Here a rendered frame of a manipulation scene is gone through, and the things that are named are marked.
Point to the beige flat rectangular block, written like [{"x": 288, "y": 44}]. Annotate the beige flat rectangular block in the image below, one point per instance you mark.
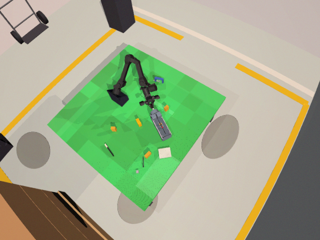
[{"x": 164, "y": 152}]

